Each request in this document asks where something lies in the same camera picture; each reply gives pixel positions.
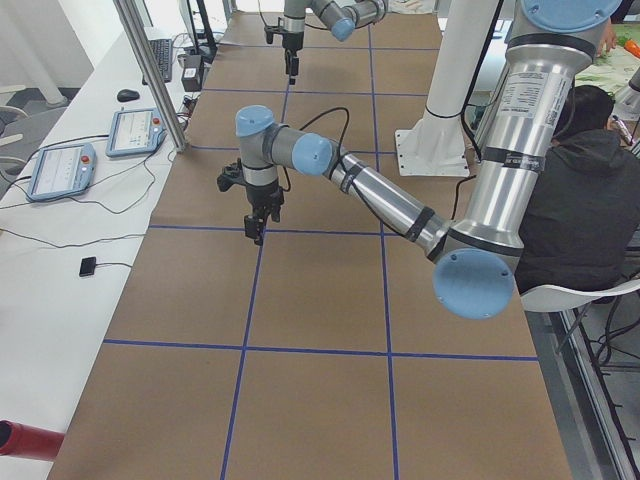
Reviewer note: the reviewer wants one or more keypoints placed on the small black square device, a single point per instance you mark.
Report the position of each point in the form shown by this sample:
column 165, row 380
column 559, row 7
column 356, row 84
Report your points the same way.
column 87, row 266

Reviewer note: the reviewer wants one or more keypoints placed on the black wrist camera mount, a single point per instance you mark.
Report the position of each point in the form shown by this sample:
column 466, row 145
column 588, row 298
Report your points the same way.
column 270, row 31

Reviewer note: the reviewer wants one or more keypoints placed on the black power adapter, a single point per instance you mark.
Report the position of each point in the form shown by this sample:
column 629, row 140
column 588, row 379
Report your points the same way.
column 192, row 73

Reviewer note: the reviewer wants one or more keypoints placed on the teach pendant tablet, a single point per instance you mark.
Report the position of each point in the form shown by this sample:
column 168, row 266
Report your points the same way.
column 61, row 172
column 135, row 132

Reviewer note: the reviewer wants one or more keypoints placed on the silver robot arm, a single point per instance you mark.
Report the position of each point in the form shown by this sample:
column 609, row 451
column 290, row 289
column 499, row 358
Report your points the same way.
column 340, row 21
column 475, row 257

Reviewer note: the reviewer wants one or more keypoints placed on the person in black jacket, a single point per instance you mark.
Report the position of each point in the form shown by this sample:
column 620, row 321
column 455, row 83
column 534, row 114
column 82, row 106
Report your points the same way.
column 584, row 208

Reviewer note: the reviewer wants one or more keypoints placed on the red cylinder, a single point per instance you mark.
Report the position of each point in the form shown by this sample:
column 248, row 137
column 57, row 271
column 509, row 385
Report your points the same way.
column 28, row 442

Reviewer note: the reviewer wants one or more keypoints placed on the near teach pendant tablet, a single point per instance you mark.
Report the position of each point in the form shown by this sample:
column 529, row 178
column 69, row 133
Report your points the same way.
column 61, row 172

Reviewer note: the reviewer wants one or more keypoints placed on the aluminium frame post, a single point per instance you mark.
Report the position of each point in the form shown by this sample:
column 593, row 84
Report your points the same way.
column 135, row 32

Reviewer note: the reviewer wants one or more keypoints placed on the far teach pendant tablet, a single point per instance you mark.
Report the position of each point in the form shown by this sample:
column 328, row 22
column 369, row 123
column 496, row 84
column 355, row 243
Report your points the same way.
column 135, row 132

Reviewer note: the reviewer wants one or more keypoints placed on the white chair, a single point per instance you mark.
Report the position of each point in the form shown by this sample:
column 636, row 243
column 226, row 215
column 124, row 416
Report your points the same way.
column 552, row 298

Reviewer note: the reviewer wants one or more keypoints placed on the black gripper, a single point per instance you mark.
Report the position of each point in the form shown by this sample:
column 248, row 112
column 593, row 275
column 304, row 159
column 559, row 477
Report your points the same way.
column 262, row 196
column 290, row 42

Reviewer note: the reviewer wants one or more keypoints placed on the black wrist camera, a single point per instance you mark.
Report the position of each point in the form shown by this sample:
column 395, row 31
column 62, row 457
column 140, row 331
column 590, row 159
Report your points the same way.
column 232, row 174

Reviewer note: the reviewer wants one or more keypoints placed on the black keyboard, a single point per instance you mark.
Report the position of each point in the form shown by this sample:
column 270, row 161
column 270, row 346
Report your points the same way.
column 162, row 50

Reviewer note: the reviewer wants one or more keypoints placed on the black computer mouse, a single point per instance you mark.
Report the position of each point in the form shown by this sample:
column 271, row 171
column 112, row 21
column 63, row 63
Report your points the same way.
column 127, row 95

